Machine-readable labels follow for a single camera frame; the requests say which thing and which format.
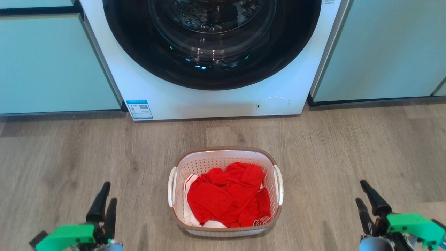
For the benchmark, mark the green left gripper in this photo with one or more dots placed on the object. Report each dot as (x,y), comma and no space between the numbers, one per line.
(66,237)

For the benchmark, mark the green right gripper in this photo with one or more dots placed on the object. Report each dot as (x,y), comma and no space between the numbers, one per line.
(413,226)

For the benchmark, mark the white perforated laundry basket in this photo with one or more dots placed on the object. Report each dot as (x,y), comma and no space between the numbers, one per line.
(223,158)

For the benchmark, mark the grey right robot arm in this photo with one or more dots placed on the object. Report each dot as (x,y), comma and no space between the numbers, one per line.
(373,244)

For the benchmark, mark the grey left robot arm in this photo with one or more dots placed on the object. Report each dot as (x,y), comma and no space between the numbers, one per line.
(109,246)

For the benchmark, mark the blue energy label sticker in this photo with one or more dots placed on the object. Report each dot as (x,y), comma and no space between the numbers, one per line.
(139,109)

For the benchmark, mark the red mesh garment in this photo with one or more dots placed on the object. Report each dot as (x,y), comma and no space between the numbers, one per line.
(223,198)

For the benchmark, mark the round white filter cover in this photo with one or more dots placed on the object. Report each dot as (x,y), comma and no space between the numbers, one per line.
(272,105)

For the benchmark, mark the large pale green cabinet door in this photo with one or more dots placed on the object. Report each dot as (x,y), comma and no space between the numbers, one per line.
(48,66)

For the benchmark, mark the white washing machine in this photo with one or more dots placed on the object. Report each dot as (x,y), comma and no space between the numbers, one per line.
(223,101)

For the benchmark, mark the tall pale green cabinet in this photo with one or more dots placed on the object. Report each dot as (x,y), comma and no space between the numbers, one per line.
(386,48)

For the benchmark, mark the black round washer door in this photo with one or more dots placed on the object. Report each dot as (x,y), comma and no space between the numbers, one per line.
(209,42)

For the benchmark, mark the narrow pale green cabinet panel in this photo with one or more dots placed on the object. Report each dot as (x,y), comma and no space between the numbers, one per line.
(35,2)

